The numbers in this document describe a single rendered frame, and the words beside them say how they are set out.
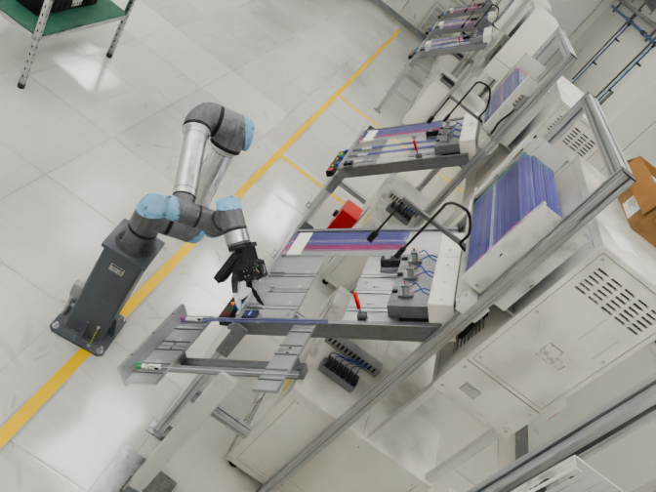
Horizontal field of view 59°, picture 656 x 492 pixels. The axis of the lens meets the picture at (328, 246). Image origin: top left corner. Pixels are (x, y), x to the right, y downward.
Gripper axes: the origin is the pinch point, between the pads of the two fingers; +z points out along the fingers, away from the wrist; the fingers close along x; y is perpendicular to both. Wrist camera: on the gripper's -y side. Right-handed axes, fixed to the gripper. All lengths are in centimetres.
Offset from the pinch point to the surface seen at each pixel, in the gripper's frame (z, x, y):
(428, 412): 61, 82, 22
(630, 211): 3, 53, 114
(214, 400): 23.6, -7.2, -16.2
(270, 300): -1.8, 31.8, -8.8
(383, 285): 4, 44, 30
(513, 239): 2, 8, 80
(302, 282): -5.1, 43.2, 0.0
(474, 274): 9, 12, 66
